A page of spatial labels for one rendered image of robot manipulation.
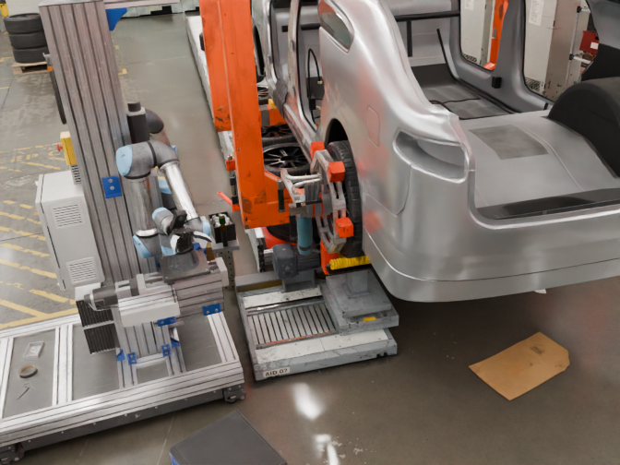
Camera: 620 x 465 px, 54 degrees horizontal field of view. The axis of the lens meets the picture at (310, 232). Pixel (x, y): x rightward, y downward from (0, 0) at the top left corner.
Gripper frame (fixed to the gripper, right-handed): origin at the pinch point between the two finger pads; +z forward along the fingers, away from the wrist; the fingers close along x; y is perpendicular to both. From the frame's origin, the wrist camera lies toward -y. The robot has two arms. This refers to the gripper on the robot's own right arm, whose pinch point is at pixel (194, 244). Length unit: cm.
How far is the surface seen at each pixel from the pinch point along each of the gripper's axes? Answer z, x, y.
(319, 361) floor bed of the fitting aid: -32, -89, 106
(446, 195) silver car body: 41, -86, -22
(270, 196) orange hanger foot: -114, -101, 38
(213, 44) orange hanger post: -298, -147, -25
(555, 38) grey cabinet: -251, -546, -35
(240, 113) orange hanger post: -117, -80, -15
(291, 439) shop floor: 2, -50, 118
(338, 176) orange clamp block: -43, -98, 1
